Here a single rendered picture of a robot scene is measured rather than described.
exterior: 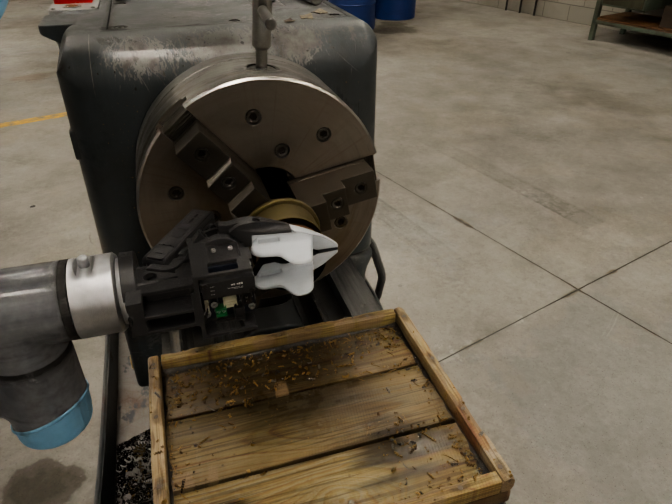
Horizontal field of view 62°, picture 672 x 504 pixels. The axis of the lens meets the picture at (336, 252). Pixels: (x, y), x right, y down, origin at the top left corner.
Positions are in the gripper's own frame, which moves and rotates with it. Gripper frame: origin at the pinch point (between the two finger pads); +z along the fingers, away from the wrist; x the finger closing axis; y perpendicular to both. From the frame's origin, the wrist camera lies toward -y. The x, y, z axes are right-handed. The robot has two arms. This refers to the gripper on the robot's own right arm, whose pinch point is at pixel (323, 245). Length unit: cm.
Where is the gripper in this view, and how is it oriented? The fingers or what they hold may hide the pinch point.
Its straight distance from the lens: 59.2
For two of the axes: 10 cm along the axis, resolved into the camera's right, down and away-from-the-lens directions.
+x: 0.0, -8.4, -5.4
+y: 3.0, 5.2, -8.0
